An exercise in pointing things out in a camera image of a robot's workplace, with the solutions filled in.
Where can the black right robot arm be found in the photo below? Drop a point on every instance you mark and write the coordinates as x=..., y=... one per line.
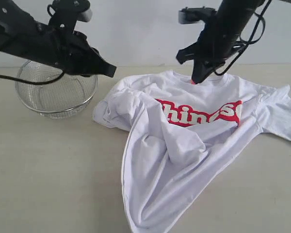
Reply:
x=251, y=13

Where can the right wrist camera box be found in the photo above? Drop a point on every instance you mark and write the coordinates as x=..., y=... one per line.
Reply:
x=194, y=15

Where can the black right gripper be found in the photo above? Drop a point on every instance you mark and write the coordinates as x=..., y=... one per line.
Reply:
x=218, y=41

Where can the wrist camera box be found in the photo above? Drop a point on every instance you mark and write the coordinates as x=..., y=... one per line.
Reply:
x=79, y=7
x=194, y=15

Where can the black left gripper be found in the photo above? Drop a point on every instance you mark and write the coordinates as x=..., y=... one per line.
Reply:
x=59, y=45

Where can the white t-shirt with red print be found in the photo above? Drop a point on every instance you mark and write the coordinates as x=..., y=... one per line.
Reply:
x=182, y=135

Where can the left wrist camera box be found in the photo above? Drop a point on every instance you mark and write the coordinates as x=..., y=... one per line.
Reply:
x=79, y=7

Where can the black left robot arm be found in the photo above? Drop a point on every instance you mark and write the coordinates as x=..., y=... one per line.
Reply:
x=18, y=30

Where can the metal wire mesh basket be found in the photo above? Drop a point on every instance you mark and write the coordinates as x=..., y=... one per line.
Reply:
x=64, y=98

